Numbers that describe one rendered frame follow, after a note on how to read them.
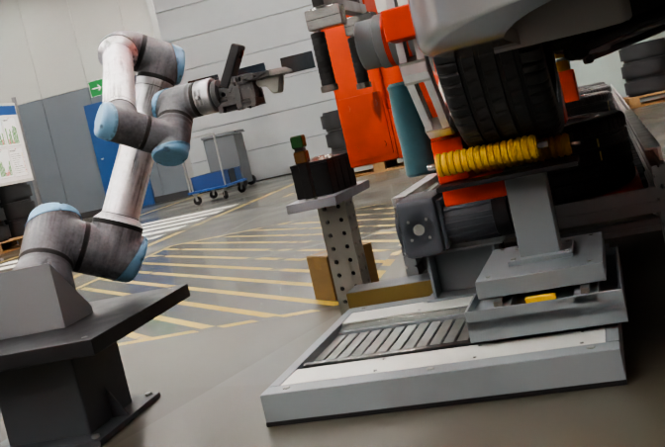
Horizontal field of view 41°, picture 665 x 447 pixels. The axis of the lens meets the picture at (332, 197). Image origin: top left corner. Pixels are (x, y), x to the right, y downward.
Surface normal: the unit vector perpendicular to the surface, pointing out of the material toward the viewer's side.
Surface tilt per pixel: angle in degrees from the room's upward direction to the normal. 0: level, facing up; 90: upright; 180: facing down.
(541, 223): 90
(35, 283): 90
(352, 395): 90
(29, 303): 90
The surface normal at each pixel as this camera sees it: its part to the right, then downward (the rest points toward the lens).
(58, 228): 0.47, -0.55
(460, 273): -0.29, 0.14
